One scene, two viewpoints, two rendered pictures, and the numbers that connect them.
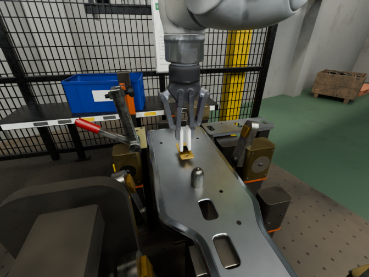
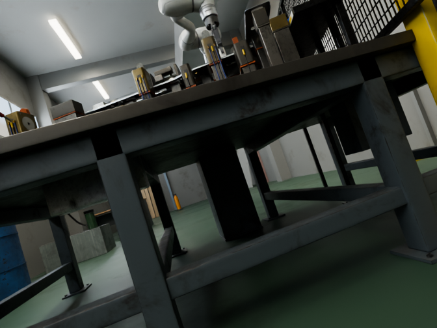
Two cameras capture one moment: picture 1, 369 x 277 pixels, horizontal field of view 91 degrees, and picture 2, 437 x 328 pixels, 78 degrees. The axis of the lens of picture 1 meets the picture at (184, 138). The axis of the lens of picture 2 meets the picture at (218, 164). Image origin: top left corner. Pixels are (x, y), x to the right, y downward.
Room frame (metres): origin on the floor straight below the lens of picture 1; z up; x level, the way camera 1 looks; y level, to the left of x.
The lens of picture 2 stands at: (0.73, -1.37, 0.42)
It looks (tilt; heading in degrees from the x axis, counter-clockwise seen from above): 4 degrees up; 110
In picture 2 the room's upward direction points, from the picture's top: 19 degrees counter-clockwise
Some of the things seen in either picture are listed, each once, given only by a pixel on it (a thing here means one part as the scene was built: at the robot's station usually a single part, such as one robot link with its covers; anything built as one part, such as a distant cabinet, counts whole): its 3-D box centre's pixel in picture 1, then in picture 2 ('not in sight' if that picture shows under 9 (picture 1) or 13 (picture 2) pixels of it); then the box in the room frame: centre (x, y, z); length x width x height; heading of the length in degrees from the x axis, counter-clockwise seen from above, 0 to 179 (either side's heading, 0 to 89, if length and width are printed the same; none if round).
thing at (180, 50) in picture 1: (184, 50); (209, 15); (0.45, 0.00, 1.29); 0.09 x 0.09 x 0.06
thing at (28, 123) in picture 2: not in sight; (26, 150); (-0.52, -0.45, 0.88); 0.14 x 0.09 x 0.36; 104
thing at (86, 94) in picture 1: (108, 91); not in sight; (0.82, 0.34, 1.10); 0.30 x 0.17 x 0.13; 97
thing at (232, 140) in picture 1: (228, 170); (250, 73); (0.58, -0.18, 0.84); 0.12 x 0.07 x 0.28; 104
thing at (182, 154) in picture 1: (184, 149); not in sight; (0.46, 0.00, 1.02); 0.08 x 0.04 x 0.01; 14
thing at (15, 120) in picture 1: (121, 107); (298, 49); (0.83, 0.30, 1.02); 0.90 x 0.22 x 0.03; 104
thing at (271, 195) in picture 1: (265, 231); (194, 95); (0.31, -0.23, 0.84); 0.10 x 0.05 x 0.29; 104
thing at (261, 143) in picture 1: (251, 186); (220, 76); (0.46, -0.23, 0.87); 0.12 x 0.07 x 0.35; 104
